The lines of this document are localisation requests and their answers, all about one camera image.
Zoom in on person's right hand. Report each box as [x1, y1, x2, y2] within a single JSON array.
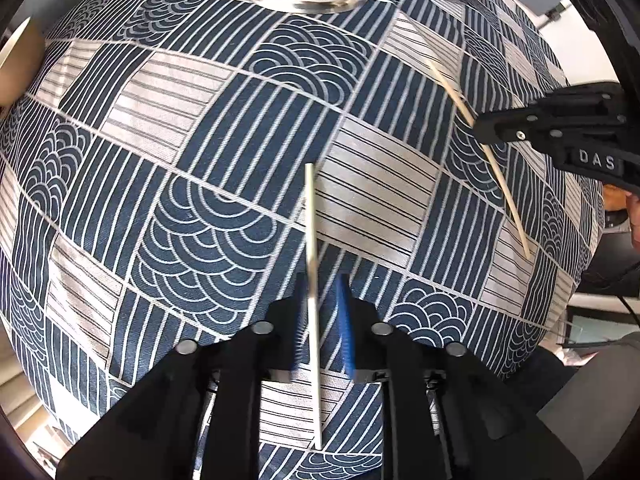
[[602, 186, 640, 251]]

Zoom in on slender wooden chopstick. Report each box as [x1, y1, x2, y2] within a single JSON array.
[[398, 9, 532, 260]]

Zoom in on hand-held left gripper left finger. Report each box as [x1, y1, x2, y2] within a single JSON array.
[[56, 273, 308, 480]]

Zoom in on tan ceramic cup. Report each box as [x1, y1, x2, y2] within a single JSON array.
[[0, 17, 47, 109]]

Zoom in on white chopstick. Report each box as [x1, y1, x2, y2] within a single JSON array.
[[304, 162, 325, 450]]

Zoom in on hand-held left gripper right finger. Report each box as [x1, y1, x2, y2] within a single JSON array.
[[336, 274, 583, 480]]

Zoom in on black cable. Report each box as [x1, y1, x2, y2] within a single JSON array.
[[617, 292, 640, 329]]

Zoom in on blue patterned tablecloth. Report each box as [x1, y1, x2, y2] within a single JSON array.
[[0, 0, 609, 480]]

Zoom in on person's grey trouser leg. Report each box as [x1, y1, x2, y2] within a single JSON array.
[[537, 331, 640, 462]]

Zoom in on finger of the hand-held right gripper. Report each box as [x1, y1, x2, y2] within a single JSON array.
[[472, 82, 626, 149]]

